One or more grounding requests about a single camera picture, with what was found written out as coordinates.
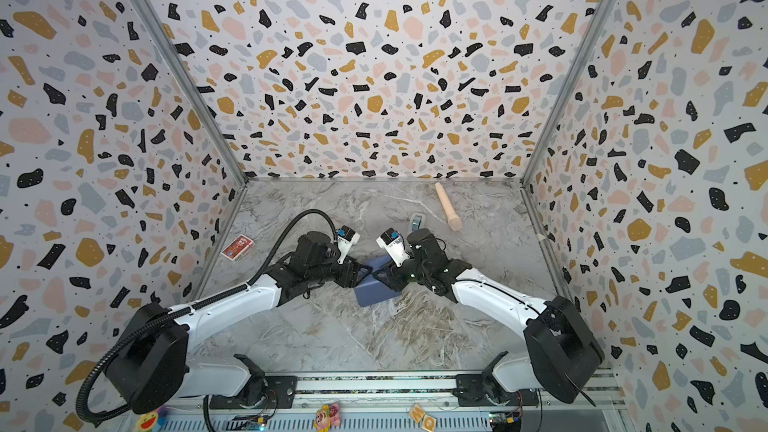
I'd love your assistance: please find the white tape dispenser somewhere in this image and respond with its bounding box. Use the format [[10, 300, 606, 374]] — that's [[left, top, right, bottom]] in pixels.
[[410, 213, 426, 230]]

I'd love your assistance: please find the pink yellow sticker toy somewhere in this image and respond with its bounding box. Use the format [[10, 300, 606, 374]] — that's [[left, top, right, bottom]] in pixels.
[[314, 403, 341, 432]]

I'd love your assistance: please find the red playing card deck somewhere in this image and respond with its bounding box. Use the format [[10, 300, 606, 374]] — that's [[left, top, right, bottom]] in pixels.
[[221, 234, 254, 261]]

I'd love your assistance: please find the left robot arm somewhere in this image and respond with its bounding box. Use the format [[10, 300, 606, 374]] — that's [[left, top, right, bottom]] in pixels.
[[105, 226, 372, 414]]

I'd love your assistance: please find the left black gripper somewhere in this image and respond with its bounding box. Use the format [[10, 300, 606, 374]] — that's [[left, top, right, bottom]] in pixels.
[[307, 252, 373, 288]]

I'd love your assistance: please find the colourful round sticker toy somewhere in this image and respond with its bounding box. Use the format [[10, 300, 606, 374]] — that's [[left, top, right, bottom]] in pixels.
[[133, 407, 168, 432]]

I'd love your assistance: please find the orange square sticker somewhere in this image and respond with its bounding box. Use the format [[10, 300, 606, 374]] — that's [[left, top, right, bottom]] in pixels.
[[409, 404, 437, 432]]

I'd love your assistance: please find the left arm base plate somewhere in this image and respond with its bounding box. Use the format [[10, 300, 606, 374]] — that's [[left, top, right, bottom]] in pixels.
[[209, 375, 298, 412]]

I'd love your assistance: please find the blue wrapping paper sheet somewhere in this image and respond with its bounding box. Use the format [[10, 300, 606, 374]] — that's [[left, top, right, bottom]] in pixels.
[[354, 255, 401, 307]]

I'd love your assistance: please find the black corrugated cable hose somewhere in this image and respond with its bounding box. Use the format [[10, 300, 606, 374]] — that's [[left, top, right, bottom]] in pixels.
[[76, 208, 340, 432]]

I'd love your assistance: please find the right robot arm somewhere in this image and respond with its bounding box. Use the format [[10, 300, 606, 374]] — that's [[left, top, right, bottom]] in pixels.
[[376, 228, 605, 404]]

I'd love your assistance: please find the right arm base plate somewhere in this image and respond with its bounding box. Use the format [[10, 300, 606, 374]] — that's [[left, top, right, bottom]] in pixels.
[[452, 373, 539, 408]]

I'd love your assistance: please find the aluminium mounting rail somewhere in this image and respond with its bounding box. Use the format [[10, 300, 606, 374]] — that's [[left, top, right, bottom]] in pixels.
[[114, 369, 634, 431]]

